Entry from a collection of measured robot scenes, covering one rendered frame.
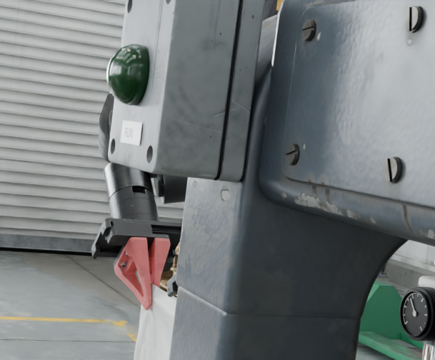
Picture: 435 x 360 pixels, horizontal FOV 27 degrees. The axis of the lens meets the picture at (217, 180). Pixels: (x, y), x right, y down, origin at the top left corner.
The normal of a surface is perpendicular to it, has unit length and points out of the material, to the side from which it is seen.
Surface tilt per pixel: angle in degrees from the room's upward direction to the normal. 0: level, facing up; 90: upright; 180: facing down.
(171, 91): 90
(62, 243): 90
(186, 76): 90
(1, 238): 90
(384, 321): 76
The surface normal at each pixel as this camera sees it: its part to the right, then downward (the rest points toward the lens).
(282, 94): -0.91, -0.09
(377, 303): 0.42, -0.15
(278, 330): 0.40, 0.10
